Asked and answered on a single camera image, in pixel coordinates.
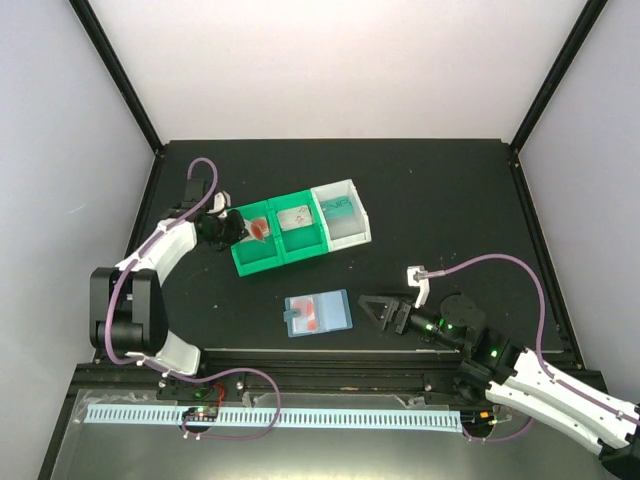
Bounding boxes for black frame post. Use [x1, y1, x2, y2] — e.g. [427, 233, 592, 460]
[69, 0, 164, 154]
[509, 0, 610, 151]

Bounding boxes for light blue slotted cable duct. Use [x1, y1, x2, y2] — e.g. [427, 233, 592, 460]
[84, 404, 462, 434]

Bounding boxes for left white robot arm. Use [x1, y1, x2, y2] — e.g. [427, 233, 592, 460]
[89, 179, 249, 399]

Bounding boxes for red circle card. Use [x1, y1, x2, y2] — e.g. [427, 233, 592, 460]
[247, 217, 270, 242]
[291, 298, 318, 334]

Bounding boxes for left controller board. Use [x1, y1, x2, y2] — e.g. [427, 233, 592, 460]
[182, 406, 219, 422]

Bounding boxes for green bin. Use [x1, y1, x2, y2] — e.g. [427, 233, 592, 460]
[231, 200, 284, 277]
[268, 189, 328, 264]

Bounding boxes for controller board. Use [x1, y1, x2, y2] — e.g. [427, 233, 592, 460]
[182, 406, 219, 422]
[460, 410, 513, 426]

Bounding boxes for white translucent bin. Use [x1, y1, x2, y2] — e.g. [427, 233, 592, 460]
[310, 179, 372, 252]

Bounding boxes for right black frame post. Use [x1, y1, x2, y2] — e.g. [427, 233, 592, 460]
[509, 0, 610, 151]

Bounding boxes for blue card holder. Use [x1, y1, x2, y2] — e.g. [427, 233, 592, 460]
[283, 289, 353, 338]

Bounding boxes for left green bin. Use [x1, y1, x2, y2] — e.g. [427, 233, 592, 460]
[231, 200, 284, 277]

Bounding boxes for left black frame post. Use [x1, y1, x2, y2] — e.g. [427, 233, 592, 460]
[69, 0, 164, 154]

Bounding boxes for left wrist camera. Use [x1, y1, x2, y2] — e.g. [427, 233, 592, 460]
[208, 191, 231, 218]

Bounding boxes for right controller board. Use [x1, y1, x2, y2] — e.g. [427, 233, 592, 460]
[460, 410, 513, 426]

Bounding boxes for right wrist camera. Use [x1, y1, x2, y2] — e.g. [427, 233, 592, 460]
[406, 265, 430, 309]

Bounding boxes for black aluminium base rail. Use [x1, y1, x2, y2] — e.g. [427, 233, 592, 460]
[68, 350, 482, 405]

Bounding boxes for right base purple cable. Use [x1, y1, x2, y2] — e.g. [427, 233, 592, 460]
[460, 414, 536, 445]

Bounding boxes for middle green bin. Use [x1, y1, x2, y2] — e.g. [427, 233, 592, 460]
[268, 189, 328, 264]

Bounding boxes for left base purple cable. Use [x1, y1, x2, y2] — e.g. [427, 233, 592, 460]
[149, 359, 282, 442]

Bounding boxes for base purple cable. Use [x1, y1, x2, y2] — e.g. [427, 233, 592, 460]
[149, 359, 282, 442]
[460, 414, 536, 445]

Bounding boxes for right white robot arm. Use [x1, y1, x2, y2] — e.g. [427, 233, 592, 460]
[358, 294, 639, 479]

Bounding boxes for teal VIP card stack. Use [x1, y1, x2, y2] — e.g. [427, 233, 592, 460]
[320, 196, 354, 221]

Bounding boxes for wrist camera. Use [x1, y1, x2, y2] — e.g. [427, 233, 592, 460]
[208, 191, 231, 218]
[406, 265, 430, 309]

